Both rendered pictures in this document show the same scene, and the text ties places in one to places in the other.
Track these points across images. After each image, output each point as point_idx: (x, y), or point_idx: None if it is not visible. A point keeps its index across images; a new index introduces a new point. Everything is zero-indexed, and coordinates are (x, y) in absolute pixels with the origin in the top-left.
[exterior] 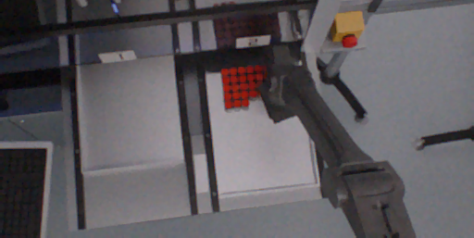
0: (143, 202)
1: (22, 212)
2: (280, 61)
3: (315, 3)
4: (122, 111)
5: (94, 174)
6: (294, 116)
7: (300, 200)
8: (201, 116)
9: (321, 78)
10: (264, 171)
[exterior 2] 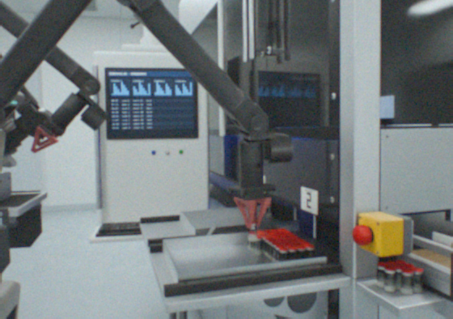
0: (159, 233)
1: None
2: (270, 133)
3: (337, 128)
4: (230, 223)
5: (179, 223)
6: (238, 191)
7: (161, 283)
8: None
9: None
10: (192, 265)
